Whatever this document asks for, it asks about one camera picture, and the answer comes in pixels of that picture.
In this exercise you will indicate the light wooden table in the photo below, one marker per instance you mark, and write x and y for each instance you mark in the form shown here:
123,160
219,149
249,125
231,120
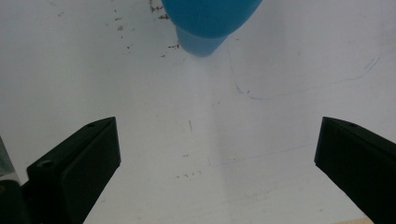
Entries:
351,221

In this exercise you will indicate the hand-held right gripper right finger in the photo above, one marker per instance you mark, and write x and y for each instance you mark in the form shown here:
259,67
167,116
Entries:
361,161

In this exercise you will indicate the white paper sheet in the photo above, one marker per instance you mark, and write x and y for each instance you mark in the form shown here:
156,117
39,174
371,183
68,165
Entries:
199,102

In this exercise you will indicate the blue plastic container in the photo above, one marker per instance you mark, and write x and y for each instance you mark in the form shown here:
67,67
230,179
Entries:
205,21

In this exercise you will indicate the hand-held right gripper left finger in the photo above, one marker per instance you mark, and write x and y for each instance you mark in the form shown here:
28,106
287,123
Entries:
74,174

